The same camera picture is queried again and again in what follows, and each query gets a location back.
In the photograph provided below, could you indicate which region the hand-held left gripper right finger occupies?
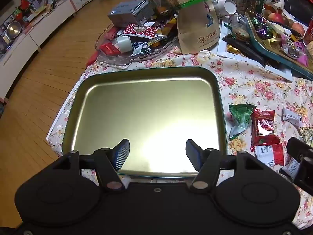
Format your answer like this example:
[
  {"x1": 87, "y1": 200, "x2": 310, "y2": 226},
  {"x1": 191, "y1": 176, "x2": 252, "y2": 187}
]
[{"x1": 185, "y1": 139, "x2": 267, "y2": 193}]

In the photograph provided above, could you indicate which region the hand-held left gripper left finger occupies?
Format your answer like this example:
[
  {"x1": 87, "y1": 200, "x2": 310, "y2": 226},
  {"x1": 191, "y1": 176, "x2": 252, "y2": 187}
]
[{"x1": 49, "y1": 139, "x2": 130, "y2": 193}]

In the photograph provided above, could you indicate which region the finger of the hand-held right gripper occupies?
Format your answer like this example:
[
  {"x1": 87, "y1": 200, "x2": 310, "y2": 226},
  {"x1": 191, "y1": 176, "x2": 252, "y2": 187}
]
[{"x1": 286, "y1": 138, "x2": 313, "y2": 189}]

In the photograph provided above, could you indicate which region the yellow patterned snack packet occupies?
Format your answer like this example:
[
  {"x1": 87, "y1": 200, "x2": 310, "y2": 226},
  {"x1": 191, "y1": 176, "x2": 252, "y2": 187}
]
[{"x1": 300, "y1": 126, "x2": 313, "y2": 147}]

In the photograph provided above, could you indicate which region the red white label snack packet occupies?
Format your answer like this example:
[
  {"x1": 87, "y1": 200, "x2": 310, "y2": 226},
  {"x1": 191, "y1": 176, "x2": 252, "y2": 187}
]
[{"x1": 254, "y1": 142, "x2": 285, "y2": 167}]

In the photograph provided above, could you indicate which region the white lilac snack packet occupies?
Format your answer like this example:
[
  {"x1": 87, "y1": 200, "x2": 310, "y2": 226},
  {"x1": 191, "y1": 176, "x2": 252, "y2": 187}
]
[{"x1": 282, "y1": 106, "x2": 302, "y2": 128}]

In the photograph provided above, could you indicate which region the red plum snack packet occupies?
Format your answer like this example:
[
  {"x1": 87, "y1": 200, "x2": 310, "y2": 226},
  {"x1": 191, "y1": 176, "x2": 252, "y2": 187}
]
[{"x1": 251, "y1": 109, "x2": 280, "y2": 152}]

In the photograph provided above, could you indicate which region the gold tin tray teal rim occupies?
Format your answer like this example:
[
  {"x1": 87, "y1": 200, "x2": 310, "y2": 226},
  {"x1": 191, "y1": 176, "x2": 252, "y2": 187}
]
[{"x1": 62, "y1": 66, "x2": 228, "y2": 178}]

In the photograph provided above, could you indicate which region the green snack packet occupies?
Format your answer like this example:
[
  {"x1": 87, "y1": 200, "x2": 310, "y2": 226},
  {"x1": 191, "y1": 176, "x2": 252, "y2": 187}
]
[{"x1": 228, "y1": 104, "x2": 255, "y2": 141}]

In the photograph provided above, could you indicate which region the floral tablecloth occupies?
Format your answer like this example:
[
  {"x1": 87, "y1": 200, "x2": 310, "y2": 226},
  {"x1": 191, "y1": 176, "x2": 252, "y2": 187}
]
[{"x1": 46, "y1": 46, "x2": 313, "y2": 230}]

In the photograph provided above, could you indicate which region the white rectangular tray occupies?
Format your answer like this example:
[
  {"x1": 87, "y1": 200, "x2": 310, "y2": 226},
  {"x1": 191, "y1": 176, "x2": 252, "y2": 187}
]
[{"x1": 217, "y1": 23, "x2": 294, "y2": 82}]

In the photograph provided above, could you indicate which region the scalloped glass dish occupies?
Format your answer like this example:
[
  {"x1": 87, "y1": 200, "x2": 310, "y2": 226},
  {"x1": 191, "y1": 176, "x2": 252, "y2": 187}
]
[{"x1": 95, "y1": 23, "x2": 182, "y2": 66}]

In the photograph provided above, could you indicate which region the pink snack packet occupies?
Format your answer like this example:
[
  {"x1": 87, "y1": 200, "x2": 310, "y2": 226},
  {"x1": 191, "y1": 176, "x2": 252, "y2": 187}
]
[{"x1": 293, "y1": 40, "x2": 309, "y2": 67}]

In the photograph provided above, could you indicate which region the teal tray of candies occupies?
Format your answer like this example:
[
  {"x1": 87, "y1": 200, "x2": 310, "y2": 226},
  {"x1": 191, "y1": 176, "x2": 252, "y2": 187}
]
[{"x1": 245, "y1": 11, "x2": 313, "y2": 81}]

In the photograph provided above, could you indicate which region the red packet in dish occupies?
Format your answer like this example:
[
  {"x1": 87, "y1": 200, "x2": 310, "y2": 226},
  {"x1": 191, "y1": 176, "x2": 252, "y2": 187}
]
[{"x1": 100, "y1": 42, "x2": 121, "y2": 56}]

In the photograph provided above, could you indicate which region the clear tape roll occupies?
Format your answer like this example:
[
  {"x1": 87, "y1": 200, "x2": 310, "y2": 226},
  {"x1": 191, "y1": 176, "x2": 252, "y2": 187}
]
[{"x1": 115, "y1": 37, "x2": 134, "y2": 53}]

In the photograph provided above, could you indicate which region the black snack packet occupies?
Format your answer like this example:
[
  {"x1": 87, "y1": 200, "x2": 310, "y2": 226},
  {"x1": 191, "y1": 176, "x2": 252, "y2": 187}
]
[{"x1": 222, "y1": 35, "x2": 267, "y2": 65}]

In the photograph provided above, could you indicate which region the gold wrapped candy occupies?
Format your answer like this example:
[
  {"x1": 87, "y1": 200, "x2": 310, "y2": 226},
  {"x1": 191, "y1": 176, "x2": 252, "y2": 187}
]
[{"x1": 226, "y1": 44, "x2": 241, "y2": 54}]

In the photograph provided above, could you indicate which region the red can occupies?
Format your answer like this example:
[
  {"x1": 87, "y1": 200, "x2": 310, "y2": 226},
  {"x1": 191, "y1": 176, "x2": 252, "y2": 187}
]
[{"x1": 304, "y1": 17, "x2": 313, "y2": 45}]

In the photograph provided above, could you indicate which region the red apple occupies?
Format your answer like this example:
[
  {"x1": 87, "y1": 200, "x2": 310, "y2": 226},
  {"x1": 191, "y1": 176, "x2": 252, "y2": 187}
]
[
  {"x1": 268, "y1": 12, "x2": 285, "y2": 24},
  {"x1": 291, "y1": 23, "x2": 306, "y2": 36}
]

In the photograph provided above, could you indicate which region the purple wrapped candy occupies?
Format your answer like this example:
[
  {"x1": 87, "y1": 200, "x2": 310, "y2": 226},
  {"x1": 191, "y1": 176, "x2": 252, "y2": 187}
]
[{"x1": 255, "y1": 24, "x2": 272, "y2": 40}]

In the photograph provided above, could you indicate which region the kraft paper bag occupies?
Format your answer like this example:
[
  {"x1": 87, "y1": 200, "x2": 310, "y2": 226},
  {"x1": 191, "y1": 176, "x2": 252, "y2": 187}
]
[{"x1": 149, "y1": 0, "x2": 220, "y2": 54}]

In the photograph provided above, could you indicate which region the small glass of cookies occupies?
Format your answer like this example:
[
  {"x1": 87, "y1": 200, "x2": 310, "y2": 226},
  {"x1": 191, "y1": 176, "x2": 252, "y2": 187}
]
[{"x1": 228, "y1": 13, "x2": 251, "y2": 41}]

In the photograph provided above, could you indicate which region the grey cardboard box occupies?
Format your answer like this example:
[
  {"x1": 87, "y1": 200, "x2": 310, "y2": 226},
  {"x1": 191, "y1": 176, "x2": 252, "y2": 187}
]
[{"x1": 108, "y1": 0, "x2": 155, "y2": 27}]

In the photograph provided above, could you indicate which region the white low cabinet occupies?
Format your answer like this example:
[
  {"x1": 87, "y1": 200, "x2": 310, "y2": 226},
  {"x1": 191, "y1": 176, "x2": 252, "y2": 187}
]
[{"x1": 0, "y1": 0, "x2": 77, "y2": 101}]

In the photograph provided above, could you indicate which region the white paper cup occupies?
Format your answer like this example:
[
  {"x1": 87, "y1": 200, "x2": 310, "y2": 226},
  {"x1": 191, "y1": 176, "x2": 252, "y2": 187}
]
[{"x1": 218, "y1": 0, "x2": 237, "y2": 17}]

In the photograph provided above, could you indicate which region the glass jar dark lid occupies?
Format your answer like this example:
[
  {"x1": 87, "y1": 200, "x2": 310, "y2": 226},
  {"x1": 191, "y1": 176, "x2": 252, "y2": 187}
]
[{"x1": 232, "y1": 0, "x2": 258, "y2": 16}]

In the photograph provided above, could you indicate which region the metal bowl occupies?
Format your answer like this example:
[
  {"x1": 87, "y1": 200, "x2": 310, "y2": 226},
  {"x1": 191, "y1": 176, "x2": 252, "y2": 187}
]
[{"x1": 7, "y1": 21, "x2": 23, "y2": 39}]

